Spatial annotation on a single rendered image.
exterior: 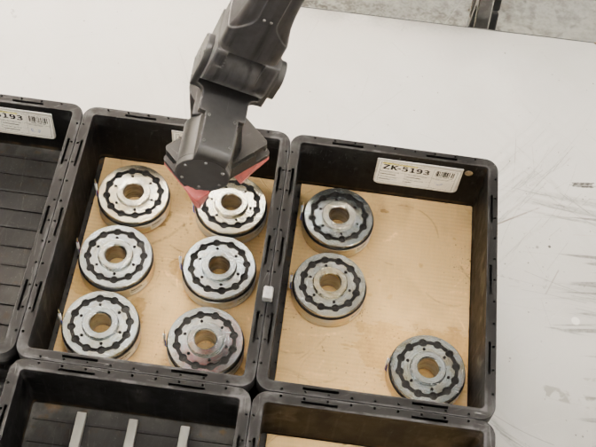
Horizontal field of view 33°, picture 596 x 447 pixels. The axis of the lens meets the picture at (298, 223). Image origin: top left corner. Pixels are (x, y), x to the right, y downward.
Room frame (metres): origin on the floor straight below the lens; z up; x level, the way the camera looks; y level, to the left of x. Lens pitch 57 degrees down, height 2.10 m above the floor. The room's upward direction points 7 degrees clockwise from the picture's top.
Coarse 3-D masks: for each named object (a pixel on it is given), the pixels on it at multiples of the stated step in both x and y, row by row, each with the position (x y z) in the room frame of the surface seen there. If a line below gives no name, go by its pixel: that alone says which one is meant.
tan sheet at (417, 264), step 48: (384, 240) 0.80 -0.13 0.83; (432, 240) 0.81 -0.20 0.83; (288, 288) 0.70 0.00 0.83; (384, 288) 0.72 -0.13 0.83; (432, 288) 0.73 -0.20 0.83; (288, 336) 0.63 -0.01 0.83; (336, 336) 0.63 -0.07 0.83; (384, 336) 0.64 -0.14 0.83; (336, 384) 0.56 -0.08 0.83; (384, 384) 0.57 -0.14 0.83
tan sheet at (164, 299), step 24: (96, 192) 0.82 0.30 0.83; (264, 192) 0.86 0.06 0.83; (96, 216) 0.78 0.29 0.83; (168, 216) 0.79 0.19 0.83; (192, 216) 0.80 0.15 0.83; (168, 240) 0.75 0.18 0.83; (192, 240) 0.76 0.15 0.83; (168, 264) 0.71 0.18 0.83; (72, 288) 0.66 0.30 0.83; (144, 288) 0.67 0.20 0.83; (168, 288) 0.68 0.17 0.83; (144, 312) 0.63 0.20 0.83; (168, 312) 0.64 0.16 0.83; (240, 312) 0.65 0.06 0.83; (144, 336) 0.60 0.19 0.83; (144, 360) 0.56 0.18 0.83; (168, 360) 0.57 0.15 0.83
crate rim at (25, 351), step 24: (120, 120) 0.89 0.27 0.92; (144, 120) 0.89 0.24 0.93; (168, 120) 0.89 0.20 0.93; (288, 144) 0.88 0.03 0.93; (72, 168) 0.79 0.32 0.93; (72, 192) 0.75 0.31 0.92; (48, 240) 0.67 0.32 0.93; (264, 240) 0.71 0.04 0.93; (48, 264) 0.63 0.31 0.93; (264, 264) 0.68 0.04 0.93; (264, 312) 0.61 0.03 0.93; (24, 336) 0.53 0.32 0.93; (48, 360) 0.50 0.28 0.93; (72, 360) 0.51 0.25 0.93; (96, 360) 0.51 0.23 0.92; (120, 360) 0.51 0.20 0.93; (240, 384) 0.50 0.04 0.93
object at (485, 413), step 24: (312, 144) 0.88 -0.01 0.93; (336, 144) 0.89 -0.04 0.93; (360, 144) 0.89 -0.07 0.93; (288, 168) 0.84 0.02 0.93; (480, 168) 0.88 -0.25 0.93; (288, 192) 0.80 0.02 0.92; (288, 216) 0.76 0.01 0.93; (264, 336) 0.57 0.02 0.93; (264, 360) 0.54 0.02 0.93; (264, 384) 0.51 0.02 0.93; (288, 384) 0.51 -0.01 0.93; (408, 408) 0.50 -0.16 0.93; (432, 408) 0.50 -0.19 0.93; (456, 408) 0.51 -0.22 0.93; (480, 408) 0.51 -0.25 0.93
